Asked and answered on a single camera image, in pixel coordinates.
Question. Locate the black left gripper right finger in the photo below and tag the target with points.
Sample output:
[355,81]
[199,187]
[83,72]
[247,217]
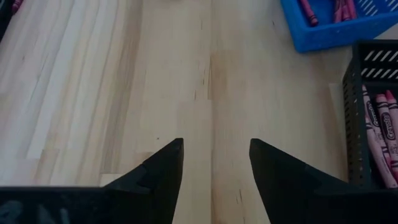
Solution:
[280,186]

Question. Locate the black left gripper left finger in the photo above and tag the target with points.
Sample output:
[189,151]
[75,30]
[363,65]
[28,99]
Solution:
[155,186]

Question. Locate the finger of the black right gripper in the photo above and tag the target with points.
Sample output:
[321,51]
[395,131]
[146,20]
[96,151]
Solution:
[3,15]

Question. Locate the dark pink crayon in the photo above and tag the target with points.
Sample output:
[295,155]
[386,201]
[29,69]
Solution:
[309,14]
[17,5]
[338,11]
[349,9]

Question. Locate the black plastic basket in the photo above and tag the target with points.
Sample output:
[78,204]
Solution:
[353,124]

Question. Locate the blue plastic basket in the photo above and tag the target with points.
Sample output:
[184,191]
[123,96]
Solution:
[329,37]

